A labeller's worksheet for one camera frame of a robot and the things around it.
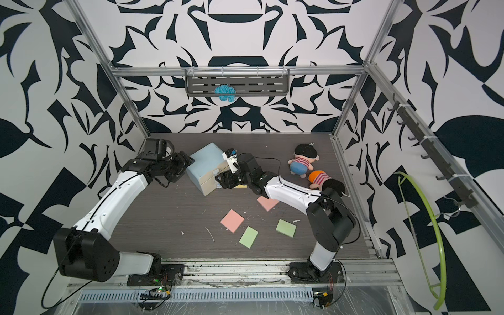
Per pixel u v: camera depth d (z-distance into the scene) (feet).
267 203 3.03
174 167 2.39
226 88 2.96
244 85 3.07
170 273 2.44
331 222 1.50
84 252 1.34
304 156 3.34
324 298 2.34
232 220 2.87
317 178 3.08
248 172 2.14
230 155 2.44
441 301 1.69
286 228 2.81
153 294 2.39
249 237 2.74
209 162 2.87
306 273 2.21
